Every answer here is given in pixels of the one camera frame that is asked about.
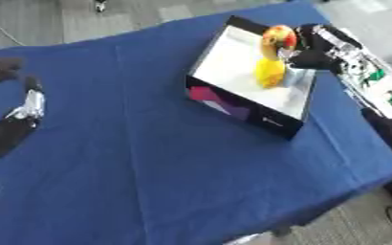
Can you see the red and yellow toy fruit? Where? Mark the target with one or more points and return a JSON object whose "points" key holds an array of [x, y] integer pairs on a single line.
{"points": [[278, 39]]}

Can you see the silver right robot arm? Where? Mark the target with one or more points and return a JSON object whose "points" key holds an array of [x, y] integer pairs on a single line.
{"points": [[372, 83]]}

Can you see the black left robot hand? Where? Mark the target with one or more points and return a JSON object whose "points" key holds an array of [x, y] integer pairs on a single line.
{"points": [[7, 105]]}

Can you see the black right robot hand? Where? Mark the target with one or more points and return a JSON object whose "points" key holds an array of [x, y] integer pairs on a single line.
{"points": [[312, 48]]}

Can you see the black box with white inside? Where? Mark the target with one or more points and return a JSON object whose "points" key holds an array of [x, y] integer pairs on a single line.
{"points": [[244, 68]]}

